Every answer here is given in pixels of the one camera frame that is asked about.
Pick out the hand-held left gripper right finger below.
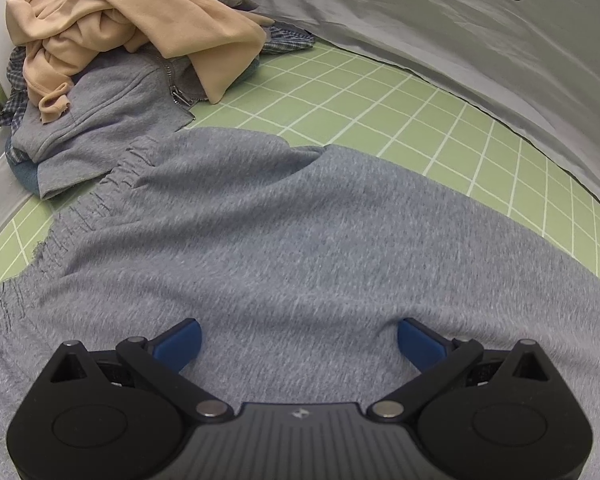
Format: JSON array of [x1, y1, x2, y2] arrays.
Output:
[[367, 316, 555, 420]]

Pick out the green grid mat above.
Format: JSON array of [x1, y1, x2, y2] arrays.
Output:
[[0, 40, 600, 311]]

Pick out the blue denim garment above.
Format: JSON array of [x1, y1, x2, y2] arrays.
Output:
[[5, 145, 43, 196]]

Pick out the beige garment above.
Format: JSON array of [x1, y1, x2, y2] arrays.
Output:
[[5, 0, 268, 123]]

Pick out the grey zip hoodie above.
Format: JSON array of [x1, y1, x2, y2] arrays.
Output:
[[10, 52, 211, 201]]

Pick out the grey sweat pants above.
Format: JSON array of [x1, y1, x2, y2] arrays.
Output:
[[0, 127, 600, 480]]

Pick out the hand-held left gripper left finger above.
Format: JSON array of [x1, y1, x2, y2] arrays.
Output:
[[47, 317, 233, 420]]

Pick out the blue plaid shirt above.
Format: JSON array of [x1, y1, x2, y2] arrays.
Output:
[[0, 22, 316, 128]]

